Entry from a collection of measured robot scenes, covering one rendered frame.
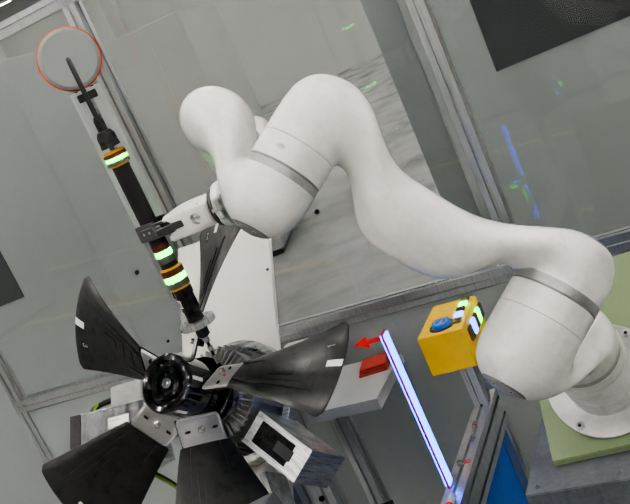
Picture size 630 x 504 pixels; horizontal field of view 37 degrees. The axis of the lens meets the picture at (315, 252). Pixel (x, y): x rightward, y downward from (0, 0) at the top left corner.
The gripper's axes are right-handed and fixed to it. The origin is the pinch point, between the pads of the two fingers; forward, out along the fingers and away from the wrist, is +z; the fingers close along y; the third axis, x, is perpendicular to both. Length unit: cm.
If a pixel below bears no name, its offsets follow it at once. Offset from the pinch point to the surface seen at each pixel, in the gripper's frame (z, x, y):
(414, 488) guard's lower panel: 8, -108, 70
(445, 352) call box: -36, -48, 21
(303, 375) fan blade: -18.6, -34.1, -4.3
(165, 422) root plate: 15.6, -37.3, -3.2
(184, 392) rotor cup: 4.9, -30.3, -7.3
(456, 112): -43, -10, 70
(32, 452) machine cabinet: 200, -98, 134
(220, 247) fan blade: -4.0, -10.3, 12.3
